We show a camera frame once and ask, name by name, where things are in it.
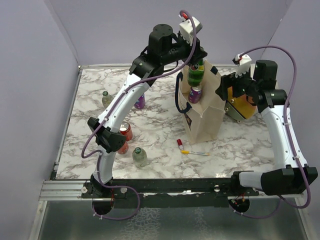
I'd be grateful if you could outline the red soda can front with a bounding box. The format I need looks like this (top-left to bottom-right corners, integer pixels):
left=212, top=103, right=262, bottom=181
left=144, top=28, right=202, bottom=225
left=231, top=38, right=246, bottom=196
left=117, top=141, right=129, bottom=155

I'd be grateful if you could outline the cream cylinder orange yellow face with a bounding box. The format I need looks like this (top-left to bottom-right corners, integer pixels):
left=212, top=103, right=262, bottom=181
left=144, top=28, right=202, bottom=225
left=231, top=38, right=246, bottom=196
left=225, top=86, right=258, bottom=123

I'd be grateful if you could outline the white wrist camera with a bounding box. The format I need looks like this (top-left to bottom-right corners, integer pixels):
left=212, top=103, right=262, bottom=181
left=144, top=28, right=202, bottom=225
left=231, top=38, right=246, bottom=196
left=232, top=53, right=252, bottom=78
left=179, top=16, right=203, bottom=46

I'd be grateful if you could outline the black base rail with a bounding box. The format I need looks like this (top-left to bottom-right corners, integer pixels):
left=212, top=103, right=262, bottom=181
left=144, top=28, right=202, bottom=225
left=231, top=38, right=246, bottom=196
left=81, top=177, right=259, bottom=209

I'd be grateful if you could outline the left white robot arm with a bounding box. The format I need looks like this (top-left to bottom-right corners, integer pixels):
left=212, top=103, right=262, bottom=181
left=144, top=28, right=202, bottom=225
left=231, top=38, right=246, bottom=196
left=87, top=20, right=207, bottom=198

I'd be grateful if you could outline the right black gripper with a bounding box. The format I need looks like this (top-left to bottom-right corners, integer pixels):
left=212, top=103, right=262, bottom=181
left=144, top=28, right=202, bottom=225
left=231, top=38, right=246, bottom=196
left=216, top=65, right=260, bottom=100

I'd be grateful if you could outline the clear bottle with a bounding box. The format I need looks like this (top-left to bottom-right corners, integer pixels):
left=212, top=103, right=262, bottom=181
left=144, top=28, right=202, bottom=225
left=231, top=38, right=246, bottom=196
left=132, top=147, right=148, bottom=168
left=101, top=90, right=114, bottom=109

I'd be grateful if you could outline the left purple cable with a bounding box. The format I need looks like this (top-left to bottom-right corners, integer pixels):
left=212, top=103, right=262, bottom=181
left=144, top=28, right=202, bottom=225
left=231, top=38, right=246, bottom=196
left=81, top=9, right=198, bottom=221

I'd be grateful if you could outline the green glass bottle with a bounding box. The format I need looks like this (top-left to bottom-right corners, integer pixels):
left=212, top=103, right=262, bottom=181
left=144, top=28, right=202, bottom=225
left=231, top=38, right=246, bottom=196
left=187, top=59, right=205, bottom=87

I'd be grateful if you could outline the clear bottle rear left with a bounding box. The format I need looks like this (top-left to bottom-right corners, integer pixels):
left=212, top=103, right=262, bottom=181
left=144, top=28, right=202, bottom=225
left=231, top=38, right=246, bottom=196
left=101, top=90, right=114, bottom=109

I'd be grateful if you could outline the clear bottle front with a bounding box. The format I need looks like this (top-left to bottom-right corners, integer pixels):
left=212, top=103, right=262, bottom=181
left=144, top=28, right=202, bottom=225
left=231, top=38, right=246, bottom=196
left=132, top=147, right=148, bottom=168

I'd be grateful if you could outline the purple cable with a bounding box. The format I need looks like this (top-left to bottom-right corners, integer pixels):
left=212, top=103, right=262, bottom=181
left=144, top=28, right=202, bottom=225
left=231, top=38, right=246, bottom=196
left=81, top=9, right=198, bottom=221
left=229, top=45, right=313, bottom=218

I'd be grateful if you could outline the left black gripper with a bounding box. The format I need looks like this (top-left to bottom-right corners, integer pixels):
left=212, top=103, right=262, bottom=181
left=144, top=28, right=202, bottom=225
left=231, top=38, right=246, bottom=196
left=160, top=30, right=207, bottom=66

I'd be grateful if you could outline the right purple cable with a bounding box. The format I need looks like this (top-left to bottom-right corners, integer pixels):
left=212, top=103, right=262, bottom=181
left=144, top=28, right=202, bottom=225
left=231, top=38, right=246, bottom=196
left=229, top=45, right=313, bottom=218

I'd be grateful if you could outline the purple soda can front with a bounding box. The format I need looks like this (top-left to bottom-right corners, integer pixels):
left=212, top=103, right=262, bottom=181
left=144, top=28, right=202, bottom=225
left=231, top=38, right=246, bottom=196
left=188, top=85, right=202, bottom=104

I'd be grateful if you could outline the purple soda can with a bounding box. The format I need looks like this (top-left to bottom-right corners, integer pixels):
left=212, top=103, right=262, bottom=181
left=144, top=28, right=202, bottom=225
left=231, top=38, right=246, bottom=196
left=134, top=94, right=146, bottom=109
left=188, top=85, right=202, bottom=104

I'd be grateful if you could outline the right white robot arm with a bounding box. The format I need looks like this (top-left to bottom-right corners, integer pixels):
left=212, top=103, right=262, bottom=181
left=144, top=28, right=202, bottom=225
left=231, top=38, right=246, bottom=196
left=215, top=55, right=318, bottom=196

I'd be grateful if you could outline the red soda can rear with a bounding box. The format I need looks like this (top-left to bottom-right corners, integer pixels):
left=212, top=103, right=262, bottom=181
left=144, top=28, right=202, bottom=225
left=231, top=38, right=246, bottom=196
left=119, top=121, right=133, bottom=141

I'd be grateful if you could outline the red soda can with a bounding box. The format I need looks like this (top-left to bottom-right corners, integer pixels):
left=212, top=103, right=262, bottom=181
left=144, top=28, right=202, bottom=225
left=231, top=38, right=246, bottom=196
left=117, top=141, right=129, bottom=155
left=119, top=121, right=133, bottom=141

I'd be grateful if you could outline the beige canvas bag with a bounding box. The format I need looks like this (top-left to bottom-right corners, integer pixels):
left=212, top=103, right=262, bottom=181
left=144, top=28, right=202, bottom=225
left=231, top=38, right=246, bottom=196
left=174, top=60, right=225, bottom=145

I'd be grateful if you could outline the red capped small tube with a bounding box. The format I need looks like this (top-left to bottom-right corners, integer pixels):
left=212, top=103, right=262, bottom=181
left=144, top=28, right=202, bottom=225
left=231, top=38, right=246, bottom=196
left=176, top=139, right=184, bottom=151

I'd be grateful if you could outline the aluminium frame rail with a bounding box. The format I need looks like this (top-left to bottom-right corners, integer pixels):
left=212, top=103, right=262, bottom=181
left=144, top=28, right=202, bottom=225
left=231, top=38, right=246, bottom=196
left=38, top=180, right=305, bottom=201

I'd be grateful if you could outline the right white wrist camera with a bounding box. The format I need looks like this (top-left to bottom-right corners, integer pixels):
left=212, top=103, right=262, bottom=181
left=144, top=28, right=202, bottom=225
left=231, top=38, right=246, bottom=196
left=232, top=53, right=252, bottom=78

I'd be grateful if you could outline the yellow white pen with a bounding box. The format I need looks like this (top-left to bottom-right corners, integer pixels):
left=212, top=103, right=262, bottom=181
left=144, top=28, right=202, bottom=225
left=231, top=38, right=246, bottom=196
left=180, top=150, right=210, bottom=156

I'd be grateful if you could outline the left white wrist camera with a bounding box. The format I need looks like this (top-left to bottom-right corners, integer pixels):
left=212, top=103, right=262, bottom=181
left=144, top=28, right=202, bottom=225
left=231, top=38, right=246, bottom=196
left=179, top=16, right=203, bottom=46

